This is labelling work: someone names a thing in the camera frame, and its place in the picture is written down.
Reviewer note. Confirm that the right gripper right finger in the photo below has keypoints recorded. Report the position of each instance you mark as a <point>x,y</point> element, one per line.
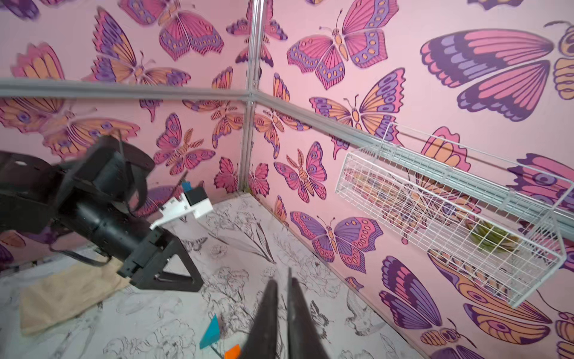
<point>303,339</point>

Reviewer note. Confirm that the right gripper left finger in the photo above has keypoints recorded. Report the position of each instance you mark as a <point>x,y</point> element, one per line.
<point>262,339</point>

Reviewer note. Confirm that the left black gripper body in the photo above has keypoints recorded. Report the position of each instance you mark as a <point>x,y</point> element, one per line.
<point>144,267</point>

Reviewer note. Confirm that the orange wooden block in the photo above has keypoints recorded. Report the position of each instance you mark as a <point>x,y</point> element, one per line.
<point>233,353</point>

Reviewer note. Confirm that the teal triangle block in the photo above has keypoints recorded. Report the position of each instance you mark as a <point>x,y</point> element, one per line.
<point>212,333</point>

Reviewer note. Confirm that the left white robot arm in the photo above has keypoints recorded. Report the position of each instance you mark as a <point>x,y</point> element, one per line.
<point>97,197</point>

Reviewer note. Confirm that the beige cloth glove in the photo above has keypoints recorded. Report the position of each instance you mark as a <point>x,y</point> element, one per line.
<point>67,294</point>

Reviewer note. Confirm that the aluminium frame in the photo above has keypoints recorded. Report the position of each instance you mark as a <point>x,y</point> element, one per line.
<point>478,187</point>

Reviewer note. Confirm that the white wire basket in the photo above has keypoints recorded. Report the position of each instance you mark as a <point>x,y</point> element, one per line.
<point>431,215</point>

